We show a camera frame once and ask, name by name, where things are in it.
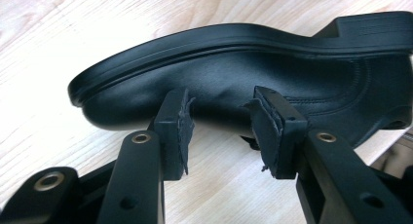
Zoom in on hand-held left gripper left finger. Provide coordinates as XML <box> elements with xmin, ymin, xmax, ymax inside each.
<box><xmin>96</xmin><ymin>88</ymin><xmax>196</xmax><ymax>224</ymax></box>

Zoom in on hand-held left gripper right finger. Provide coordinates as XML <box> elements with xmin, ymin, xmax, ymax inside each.
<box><xmin>244</xmin><ymin>85</ymin><xmax>413</xmax><ymax>224</ymax></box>

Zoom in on black leather shoe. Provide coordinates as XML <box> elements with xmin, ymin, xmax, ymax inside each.
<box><xmin>67</xmin><ymin>11</ymin><xmax>413</xmax><ymax>150</ymax></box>

